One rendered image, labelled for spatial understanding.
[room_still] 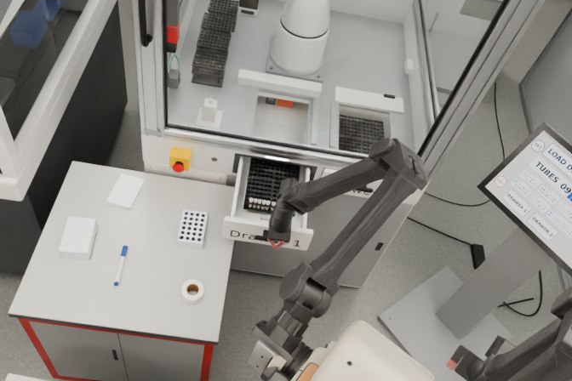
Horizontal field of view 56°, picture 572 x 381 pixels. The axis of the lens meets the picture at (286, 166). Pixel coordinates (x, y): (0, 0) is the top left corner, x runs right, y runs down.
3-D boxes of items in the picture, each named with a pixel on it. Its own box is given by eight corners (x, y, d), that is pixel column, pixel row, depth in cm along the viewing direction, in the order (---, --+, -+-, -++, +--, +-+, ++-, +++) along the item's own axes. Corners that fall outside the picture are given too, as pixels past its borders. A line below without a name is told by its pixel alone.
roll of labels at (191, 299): (184, 282, 172) (184, 276, 168) (205, 287, 172) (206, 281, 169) (178, 303, 167) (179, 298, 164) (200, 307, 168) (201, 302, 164)
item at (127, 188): (130, 210, 184) (129, 207, 183) (105, 203, 185) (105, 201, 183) (144, 182, 192) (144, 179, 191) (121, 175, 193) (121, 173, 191)
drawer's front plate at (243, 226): (306, 251, 179) (313, 234, 171) (220, 237, 177) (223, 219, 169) (306, 246, 180) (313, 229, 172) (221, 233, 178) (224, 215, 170)
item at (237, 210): (303, 243, 179) (306, 234, 174) (226, 231, 177) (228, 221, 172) (309, 152, 204) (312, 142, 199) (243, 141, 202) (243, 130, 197)
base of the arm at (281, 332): (249, 330, 119) (292, 366, 116) (271, 300, 119) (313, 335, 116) (260, 324, 128) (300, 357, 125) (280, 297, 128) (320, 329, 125)
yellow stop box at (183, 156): (189, 173, 188) (189, 160, 183) (168, 169, 188) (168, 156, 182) (191, 162, 192) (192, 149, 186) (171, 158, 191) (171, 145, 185)
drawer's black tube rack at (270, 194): (293, 220, 184) (296, 210, 179) (242, 213, 182) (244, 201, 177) (297, 170, 197) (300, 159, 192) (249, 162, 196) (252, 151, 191)
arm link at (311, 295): (284, 320, 118) (303, 330, 120) (311, 282, 118) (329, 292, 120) (273, 300, 127) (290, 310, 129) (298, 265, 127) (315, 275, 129)
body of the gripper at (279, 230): (290, 217, 169) (294, 202, 163) (289, 243, 162) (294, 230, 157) (270, 214, 168) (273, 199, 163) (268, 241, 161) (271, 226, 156)
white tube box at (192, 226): (202, 249, 180) (202, 243, 177) (176, 246, 179) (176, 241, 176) (207, 218, 188) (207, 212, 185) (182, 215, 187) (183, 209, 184)
